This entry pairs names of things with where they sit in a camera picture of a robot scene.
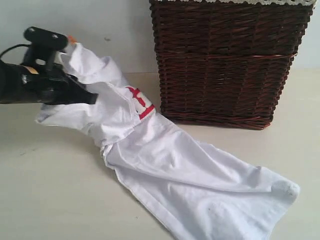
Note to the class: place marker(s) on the dark brown wicker basket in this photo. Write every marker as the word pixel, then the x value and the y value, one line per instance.
pixel 225 65

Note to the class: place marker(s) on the white t-shirt red lettering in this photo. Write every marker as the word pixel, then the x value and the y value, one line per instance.
pixel 197 191

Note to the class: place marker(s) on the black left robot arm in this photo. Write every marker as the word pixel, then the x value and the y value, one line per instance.
pixel 13 90

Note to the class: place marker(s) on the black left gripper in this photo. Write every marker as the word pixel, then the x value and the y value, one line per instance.
pixel 50 83

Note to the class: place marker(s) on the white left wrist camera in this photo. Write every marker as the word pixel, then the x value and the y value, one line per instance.
pixel 45 38

